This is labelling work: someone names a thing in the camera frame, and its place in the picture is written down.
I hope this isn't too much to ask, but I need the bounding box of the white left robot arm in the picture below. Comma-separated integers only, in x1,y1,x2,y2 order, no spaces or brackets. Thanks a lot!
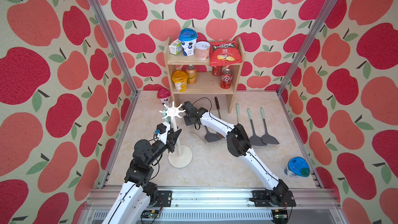
103,127,181,224

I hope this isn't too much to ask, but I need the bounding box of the grey slotted spatula green handle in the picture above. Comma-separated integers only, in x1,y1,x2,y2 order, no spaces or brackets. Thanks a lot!
260,107,279,145

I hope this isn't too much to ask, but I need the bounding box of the red lid small cup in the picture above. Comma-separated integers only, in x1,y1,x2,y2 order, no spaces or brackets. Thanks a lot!
157,88,171,105

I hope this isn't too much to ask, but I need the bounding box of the cream spoon green handle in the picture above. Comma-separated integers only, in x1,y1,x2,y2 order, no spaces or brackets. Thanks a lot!
236,103,240,123

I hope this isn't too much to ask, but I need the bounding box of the blue lid yogurt cup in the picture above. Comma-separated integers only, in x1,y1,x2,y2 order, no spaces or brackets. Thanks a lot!
178,28,198,56

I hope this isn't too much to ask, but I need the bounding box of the aluminium frame post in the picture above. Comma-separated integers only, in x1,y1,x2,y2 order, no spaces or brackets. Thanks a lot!
277,0,338,97
88,0,139,97

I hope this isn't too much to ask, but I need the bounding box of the aluminium frame post right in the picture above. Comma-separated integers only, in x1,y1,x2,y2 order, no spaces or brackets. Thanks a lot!
277,0,338,97

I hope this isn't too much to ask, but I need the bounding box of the red chips bag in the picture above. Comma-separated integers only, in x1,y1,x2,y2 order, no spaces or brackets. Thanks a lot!
210,41,243,66

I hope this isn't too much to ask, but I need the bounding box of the white utensil rack stand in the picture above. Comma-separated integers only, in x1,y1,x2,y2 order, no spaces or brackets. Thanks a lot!
160,102,193,169

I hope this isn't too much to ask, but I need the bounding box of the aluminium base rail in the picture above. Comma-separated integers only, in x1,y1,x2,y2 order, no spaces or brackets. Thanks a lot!
77,185,348,224

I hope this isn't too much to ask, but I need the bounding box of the grey turner green handle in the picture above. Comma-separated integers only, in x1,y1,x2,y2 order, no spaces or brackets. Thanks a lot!
247,108,267,146

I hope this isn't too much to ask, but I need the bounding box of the red cola can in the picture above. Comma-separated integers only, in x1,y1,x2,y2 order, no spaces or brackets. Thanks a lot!
212,66,223,77
220,69,233,89

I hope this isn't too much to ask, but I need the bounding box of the small white green carton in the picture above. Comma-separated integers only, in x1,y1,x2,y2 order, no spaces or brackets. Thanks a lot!
169,39,183,55

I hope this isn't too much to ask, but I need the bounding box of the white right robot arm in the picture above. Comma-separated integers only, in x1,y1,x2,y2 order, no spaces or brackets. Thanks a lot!
182,101,296,208

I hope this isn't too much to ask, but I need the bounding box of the wooden two-tier shelf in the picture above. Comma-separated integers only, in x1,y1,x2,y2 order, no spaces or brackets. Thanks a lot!
163,37,244,113

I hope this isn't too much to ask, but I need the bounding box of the pink tin can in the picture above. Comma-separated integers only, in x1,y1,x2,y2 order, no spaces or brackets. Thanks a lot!
195,41,211,61

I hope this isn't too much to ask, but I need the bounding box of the orange soda can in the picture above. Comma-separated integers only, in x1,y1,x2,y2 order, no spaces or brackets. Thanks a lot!
186,65,197,85

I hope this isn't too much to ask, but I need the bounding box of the aluminium frame post left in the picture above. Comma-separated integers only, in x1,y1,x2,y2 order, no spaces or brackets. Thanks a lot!
88,0,139,97

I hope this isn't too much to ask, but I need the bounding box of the blue lid cup on floor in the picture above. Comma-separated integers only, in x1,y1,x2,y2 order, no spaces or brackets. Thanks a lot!
285,157,310,177

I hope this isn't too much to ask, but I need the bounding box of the steel spoon dark wooden handle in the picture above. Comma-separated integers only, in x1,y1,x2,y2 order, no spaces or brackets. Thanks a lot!
215,97,223,139

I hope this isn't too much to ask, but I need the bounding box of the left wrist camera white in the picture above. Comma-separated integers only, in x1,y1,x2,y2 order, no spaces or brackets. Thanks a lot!
155,121,171,145

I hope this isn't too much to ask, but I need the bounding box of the red cola can front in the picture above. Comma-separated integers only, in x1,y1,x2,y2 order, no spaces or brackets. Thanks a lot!
220,69,233,89

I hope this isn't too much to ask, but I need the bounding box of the red cola can back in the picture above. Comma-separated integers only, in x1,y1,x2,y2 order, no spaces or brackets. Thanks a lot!
212,66,223,77

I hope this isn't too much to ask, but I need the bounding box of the yellow mango cup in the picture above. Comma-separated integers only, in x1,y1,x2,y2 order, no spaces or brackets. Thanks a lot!
172,70,188,92

